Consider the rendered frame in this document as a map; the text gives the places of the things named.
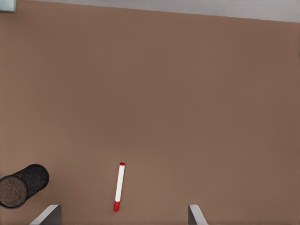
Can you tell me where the black mesh pen holder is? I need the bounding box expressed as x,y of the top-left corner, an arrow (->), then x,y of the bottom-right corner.
0,164 -> 50,209

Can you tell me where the red and white marker pen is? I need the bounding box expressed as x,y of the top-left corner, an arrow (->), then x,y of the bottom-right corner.
113,162 -> 126,213

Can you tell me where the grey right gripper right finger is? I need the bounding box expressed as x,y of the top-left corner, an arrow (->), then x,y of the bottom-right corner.
188,204 -> 209,225

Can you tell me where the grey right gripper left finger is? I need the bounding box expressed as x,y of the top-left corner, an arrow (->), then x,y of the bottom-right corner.
29,204 -> 62,225

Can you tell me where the silver frame post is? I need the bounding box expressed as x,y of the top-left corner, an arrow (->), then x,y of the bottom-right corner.
0,0 -> 17,13

